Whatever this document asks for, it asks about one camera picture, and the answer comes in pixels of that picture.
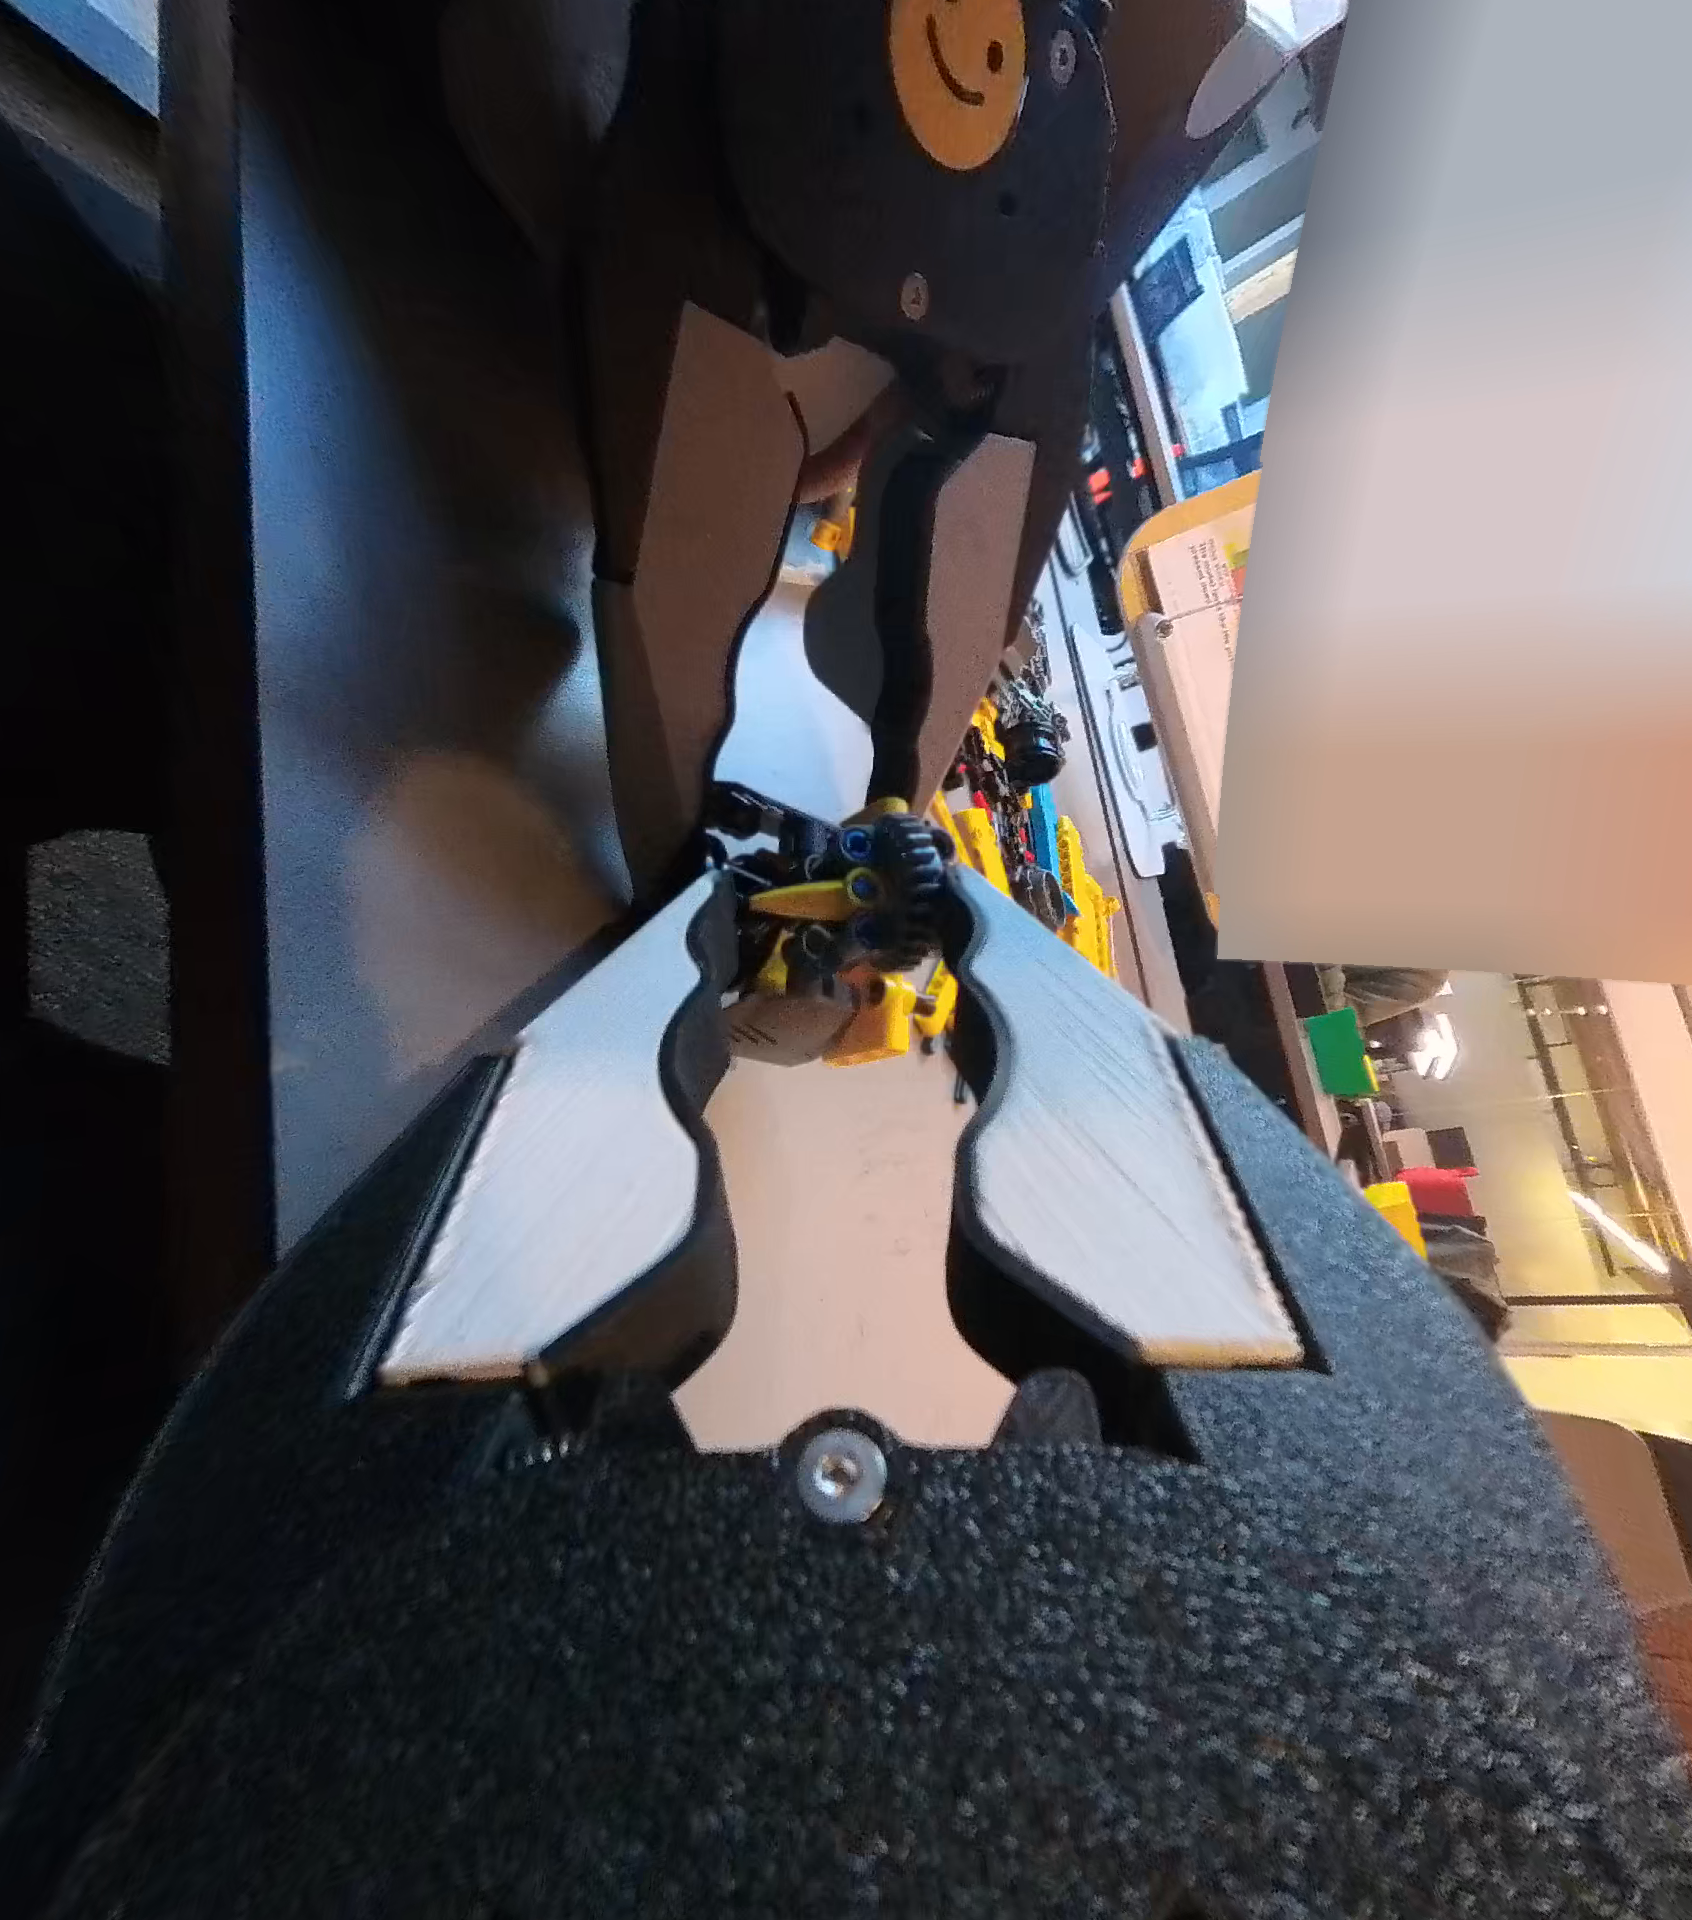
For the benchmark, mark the green block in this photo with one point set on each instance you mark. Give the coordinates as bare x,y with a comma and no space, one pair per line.
1338,1051

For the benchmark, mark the small yellow grey brick assembly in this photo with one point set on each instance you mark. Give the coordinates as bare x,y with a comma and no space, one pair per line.
860,1020

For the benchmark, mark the person's left hand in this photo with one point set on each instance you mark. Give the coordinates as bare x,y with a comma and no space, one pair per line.
838,459

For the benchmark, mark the blue curved brick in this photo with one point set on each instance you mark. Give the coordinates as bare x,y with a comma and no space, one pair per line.
1047,819

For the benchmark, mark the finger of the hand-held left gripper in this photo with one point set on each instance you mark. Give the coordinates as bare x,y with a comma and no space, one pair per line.
975,570
696,524

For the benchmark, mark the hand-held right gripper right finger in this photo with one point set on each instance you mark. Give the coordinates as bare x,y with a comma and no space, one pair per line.
1116,1185

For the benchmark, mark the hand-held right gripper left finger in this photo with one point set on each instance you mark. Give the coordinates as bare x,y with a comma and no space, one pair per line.
576,1185

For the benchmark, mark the yellow box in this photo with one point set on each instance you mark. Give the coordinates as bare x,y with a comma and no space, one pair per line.
1395,1219

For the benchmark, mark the white stand base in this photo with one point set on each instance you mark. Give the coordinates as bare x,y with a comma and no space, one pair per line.
1130,750

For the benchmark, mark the light grey desk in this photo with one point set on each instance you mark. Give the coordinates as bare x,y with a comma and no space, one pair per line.
846,1200

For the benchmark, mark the grey gear brick assembly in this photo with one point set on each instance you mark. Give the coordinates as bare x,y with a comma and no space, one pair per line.
914,878

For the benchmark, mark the wooden board with instruction sheet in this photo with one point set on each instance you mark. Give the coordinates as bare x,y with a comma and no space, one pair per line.
1176,631

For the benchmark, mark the black brick tyre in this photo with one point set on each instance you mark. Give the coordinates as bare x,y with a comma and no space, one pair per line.
1041,742

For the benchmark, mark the cluster of long yellow beams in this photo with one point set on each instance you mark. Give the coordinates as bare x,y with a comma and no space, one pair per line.
1071,885

